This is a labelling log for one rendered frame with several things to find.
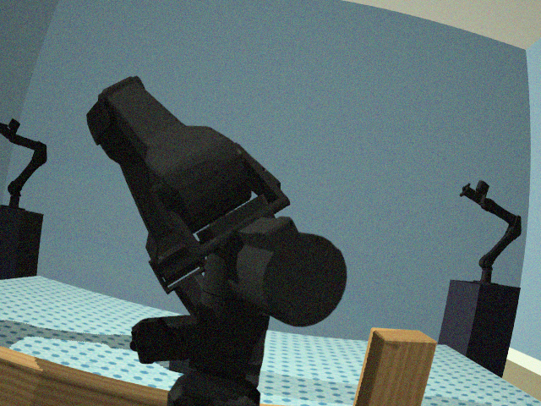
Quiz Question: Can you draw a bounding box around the wooden post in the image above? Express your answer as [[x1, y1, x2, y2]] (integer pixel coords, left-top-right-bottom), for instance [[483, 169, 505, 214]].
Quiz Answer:
[[353, 327, 437, 406]]

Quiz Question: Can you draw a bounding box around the long wooden board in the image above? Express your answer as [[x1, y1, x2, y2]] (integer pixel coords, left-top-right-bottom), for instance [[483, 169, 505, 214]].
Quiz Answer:
[[0, 346, 169, 406]]

